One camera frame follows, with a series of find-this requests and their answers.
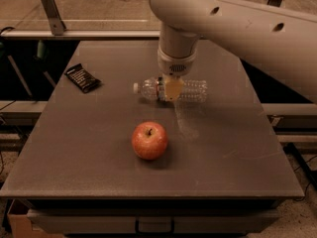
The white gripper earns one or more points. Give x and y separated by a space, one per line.
175 64

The clear plastic water bottle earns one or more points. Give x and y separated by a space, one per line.
153 89

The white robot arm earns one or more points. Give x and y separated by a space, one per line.
280 42

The red apple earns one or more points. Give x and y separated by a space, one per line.
149 140

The black snack bar wrapper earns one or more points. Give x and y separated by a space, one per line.
81 78

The cardboard box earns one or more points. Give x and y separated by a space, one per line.
21 226

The left metal bracket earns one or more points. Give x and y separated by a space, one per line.
56 24

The metal rail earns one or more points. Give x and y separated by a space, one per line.
78 35

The grey drawer with handle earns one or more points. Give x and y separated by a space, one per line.
241 222

